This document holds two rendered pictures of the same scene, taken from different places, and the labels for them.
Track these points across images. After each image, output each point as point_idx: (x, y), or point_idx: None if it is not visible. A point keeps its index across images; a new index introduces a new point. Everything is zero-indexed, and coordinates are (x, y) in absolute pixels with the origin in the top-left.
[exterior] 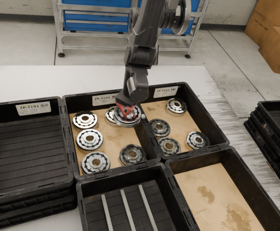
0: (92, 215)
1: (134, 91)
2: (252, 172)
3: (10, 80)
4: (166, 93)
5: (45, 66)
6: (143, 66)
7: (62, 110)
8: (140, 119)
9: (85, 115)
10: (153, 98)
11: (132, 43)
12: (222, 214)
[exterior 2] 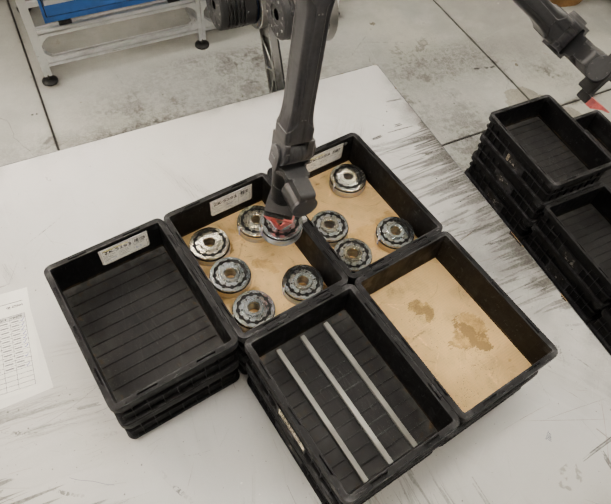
0: (274, 379)
1: (298, 205)
2: (489, 256)
3: (28, 197)
4: (326, 159)
5: (77, 148)
6: (299, 163)
7: (175, 241)
8: None
9: (208, 236)
10: None
11: (281, 142)
12: (448, 331)
